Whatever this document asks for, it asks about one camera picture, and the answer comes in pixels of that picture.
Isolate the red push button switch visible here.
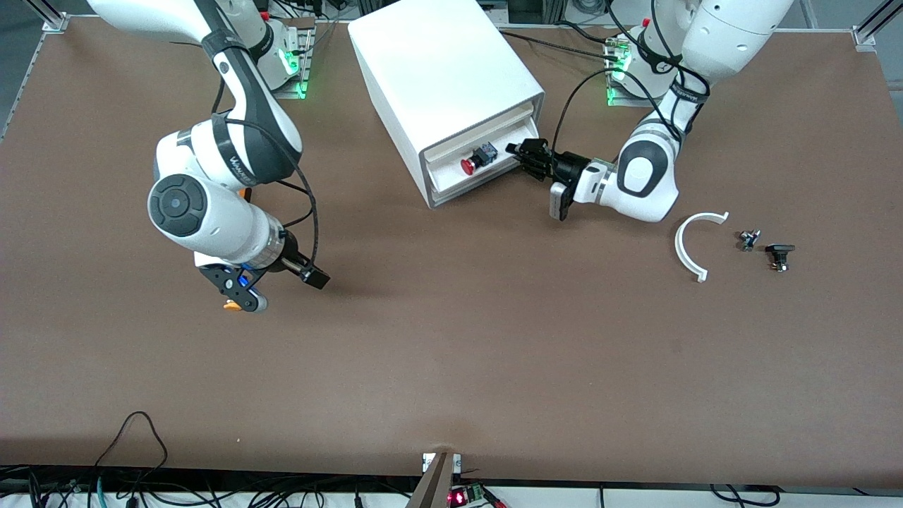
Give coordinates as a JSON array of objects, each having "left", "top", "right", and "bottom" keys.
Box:
[{"left": 461, "top": 143, "right": 498, "bottom": 176}]

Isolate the white plastic drawer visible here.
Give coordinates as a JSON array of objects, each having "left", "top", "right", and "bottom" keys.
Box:
[
  {"left": 422, "top": 101, "right": 535, "bottom": 160},
  {"left": 425, "top": 116, "right": 542, "bottom": 195}
]

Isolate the white drawer cabinet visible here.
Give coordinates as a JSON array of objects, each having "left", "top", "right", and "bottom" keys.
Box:
[{"left": 348, "top": 0, "right": 546, "bottom": 209}]

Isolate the white curved plastic arc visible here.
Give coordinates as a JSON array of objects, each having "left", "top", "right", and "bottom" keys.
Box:
[{"left": 674, "top": 212, "right": 730, "bottom": 283}]

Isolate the green circuit board red LED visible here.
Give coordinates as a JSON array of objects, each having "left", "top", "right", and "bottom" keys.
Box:
[{"left": 449, "top": 483, "right": 489, "bottom": 507}]

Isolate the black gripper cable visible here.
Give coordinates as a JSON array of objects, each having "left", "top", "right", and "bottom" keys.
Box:
[
  {"left": 552, "top": 0, "right": 710, "bottom": 156},
  {"left": 212, "top": 71, "right": 320, "bottom": 269}
]

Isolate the black table cable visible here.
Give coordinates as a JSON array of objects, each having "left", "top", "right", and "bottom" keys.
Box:
[{"left": 497, "top": 30, "right": 625, "bottom": 63}]

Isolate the thin black looped cable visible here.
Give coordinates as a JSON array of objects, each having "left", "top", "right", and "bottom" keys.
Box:
[{"left": 94, "top": 411, "right": 170, "bottom": 488}]

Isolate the small black switch component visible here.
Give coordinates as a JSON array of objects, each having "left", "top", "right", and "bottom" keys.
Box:
[{"left": 765, "top": 243, "right": 796, "bottom": 273}]

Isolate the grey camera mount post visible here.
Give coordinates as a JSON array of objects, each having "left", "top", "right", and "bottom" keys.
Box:
[{"left": 406, "top": 452, "right": 463, "bottom": 508}]

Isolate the aluminium frame profile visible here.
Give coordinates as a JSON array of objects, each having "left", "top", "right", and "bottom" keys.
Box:
[
  {"left": 852, "top": 0, "right": 903, "bottom": 47},
  {"left": 25, "top": 0, "right": 69, "bottom": 32}
]

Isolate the black floor cable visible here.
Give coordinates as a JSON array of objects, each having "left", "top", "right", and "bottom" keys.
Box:
[{"left": 709, "top": 483, "right": 782, "bottom": 507}]

